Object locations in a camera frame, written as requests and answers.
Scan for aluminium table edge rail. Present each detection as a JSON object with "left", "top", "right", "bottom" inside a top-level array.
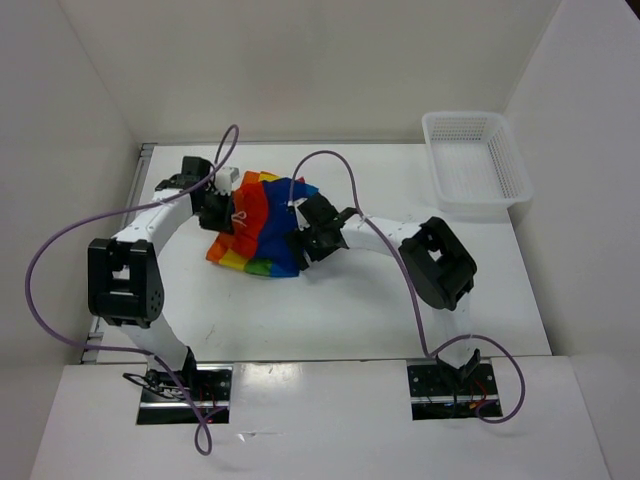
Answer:
[{"left": 80, "top": 142, "right": 157, "bottom": 364}]

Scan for white plastic basket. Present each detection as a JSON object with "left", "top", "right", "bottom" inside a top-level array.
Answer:
[{"left": 421, "top": 111, "right": 534, "bottom": 215}]

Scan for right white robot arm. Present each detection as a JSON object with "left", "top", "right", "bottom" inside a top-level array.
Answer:
[{"left": 286, "top": 193, "right": 480, "bottom": 393}]

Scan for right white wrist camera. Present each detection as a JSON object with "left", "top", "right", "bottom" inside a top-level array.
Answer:
[{"left": 287, "top": 197, "right": 309, "bottom": 231}]

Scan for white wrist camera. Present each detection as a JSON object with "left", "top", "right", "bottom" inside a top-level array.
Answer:
[
  {"left": 287, "top": 197, "right": 309, "bottom": 231},
  {"left": 213, "top": 166, "right": 240, "bottom": 195}
]

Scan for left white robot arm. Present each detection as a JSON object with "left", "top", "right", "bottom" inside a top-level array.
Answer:
[{"left": 88, "top": 156, "right": 239, "bottom": 400}]

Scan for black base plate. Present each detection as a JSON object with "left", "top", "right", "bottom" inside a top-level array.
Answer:
[
  {"left": 123, "top": 363, "right": 233, "bottom": 425},
  {"left": 407, "top": 361, "right": 503, "bottom": 421}
]

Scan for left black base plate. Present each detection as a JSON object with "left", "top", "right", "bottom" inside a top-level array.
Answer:
[{"left": 123, "top": 363, "right": 233, "bottom": 425}]

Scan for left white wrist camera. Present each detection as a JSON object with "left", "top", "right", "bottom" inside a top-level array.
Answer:
[{"left": 213, "top": 166, "right": 240, "bottom": 195}]

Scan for rainbow striped shorts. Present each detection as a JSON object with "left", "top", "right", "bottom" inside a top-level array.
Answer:
[{"left": 206, "top": 171, "right": 318, "bottom": 278}]

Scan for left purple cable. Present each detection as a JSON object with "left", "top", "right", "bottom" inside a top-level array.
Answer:
[{"left": 24, "top": 123, "right": 240, "bottom": 456}]

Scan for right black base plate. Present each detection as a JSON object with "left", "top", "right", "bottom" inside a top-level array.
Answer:
[{"left": 407, "top": 361, "right": 503, "bottom": 421}]

